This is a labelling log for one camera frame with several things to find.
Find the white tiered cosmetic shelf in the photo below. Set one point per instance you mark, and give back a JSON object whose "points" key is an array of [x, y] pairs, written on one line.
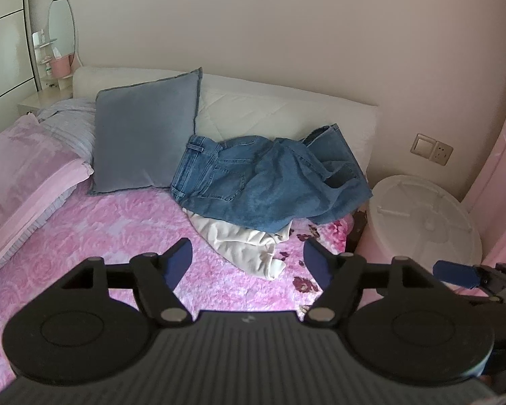
{"points": [[45, 62]]}

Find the blue jeans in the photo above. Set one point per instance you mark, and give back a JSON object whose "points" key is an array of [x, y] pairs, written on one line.
{"points": [[253, 177]]}

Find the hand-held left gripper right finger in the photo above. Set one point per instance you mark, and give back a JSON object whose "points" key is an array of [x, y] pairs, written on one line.
{"points": [[318, 261]]}

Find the white nightstand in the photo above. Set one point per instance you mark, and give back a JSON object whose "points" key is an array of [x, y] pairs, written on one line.
{"points": [[42, 99]]}

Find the white wardrobe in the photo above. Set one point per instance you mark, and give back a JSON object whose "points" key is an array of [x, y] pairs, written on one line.
{"points": [[4, 50]]}

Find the oval mirror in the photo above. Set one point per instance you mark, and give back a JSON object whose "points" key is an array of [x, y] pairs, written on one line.
{"points": [[61, 25]]}

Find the cream garment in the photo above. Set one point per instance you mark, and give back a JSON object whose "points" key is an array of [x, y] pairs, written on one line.
{"points": [[236, 240]]}

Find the white quilted headboard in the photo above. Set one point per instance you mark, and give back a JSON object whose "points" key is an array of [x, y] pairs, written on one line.
{"points": [[270, 109]]}

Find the pink pillow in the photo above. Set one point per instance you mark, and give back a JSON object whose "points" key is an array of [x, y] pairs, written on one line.
{"points": [[25, 177]]}

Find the beige wall socket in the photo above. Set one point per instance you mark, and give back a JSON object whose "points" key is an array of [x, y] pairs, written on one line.
{"points": [[440, 155]]}

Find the pink floral blanket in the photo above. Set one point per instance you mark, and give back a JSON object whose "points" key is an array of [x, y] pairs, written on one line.
{"points": [[109, 228]]}

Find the white round stool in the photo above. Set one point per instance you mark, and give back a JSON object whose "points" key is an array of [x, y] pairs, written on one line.
{"points": [[417, 215]]}

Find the beige wall switch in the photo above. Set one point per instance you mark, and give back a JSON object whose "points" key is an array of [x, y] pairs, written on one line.
{"points": [[422, 146]]}

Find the pink curtain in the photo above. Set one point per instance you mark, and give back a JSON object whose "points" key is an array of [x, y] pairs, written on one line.
{"points": [[501, 185]]}

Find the grey-blue cushion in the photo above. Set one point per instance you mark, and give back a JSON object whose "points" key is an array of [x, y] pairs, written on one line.
{"points": [[143, 135]]}

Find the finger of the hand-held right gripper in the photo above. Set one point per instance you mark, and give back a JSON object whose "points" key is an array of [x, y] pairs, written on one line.
{"points": [[455, 274]]}

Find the lilac striped pillow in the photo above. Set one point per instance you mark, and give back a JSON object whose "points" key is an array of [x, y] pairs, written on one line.
{"points": [[67, 122]]}

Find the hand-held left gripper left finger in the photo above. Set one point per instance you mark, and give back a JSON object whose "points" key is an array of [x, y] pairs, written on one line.
{"points": [[179, 261]]}

